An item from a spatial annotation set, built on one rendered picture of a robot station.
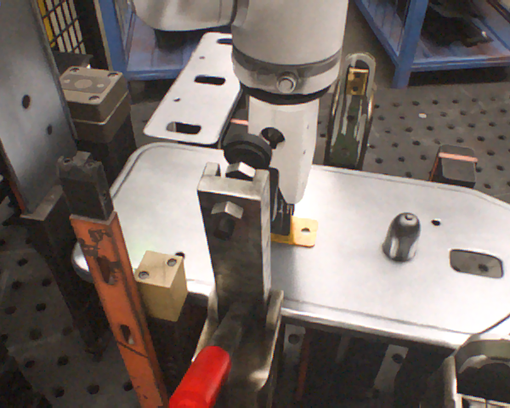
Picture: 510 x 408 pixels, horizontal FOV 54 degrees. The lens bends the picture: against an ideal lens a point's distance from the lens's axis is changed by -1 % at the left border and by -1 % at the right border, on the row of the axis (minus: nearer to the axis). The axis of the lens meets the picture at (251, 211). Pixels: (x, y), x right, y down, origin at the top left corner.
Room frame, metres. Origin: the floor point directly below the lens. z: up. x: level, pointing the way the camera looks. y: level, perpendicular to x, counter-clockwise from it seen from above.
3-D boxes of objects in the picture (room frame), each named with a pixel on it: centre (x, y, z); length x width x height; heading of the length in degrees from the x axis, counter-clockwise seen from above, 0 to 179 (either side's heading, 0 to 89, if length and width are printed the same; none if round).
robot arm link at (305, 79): (0.36, -0.03, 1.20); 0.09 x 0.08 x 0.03; 167
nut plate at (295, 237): (0.36, -0.03, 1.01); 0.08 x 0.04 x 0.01; 77
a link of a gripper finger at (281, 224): (0.34, -0.02, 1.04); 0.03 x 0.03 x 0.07; 77
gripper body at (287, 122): (0.36, -0.03, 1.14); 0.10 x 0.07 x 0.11; 167
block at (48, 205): (0.43, 0.23, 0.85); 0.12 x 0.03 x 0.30; 167
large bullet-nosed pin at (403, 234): (0.33, -0.15, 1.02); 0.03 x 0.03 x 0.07
